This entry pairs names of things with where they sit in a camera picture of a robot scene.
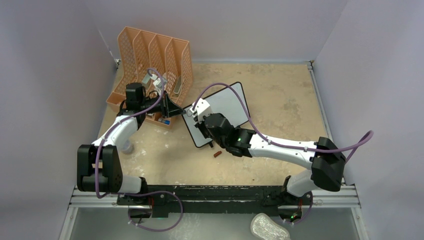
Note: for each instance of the grey rounded case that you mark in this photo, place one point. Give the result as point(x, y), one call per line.
point(178, 86)

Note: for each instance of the silver foil pouch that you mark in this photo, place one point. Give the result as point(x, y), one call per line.
point(264, 228)

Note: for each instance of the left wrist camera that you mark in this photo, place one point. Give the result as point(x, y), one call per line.
point(159, 84)

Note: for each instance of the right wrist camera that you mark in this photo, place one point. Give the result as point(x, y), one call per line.
point(200, 110)

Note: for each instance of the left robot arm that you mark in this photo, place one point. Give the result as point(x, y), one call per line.
point(98, 164)

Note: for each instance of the black framed whiteboard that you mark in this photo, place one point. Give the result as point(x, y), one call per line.
point(223, 101)

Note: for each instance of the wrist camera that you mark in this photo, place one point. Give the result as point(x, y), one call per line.
point(200, 110)
point(159, 84)

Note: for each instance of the brown marker cap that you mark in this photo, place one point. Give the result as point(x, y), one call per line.
point(215, 155)

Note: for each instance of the clear plastic jar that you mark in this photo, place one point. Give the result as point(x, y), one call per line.
point(127, 148)

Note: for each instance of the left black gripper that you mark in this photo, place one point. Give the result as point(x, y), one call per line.
point(168, 108)

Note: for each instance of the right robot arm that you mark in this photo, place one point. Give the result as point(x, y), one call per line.
point(323, 164)

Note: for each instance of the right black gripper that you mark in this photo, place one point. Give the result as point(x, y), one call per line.
point(201, 125)

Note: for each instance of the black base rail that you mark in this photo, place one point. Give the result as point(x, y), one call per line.
point(273, 200)

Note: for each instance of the grey eraser block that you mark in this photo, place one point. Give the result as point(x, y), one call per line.
point(146, 81)

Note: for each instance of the aluminium frame rail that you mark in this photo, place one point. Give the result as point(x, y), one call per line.
point(350, 197)

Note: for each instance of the peach plastic file organizer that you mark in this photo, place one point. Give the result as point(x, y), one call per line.
point(140, 50)

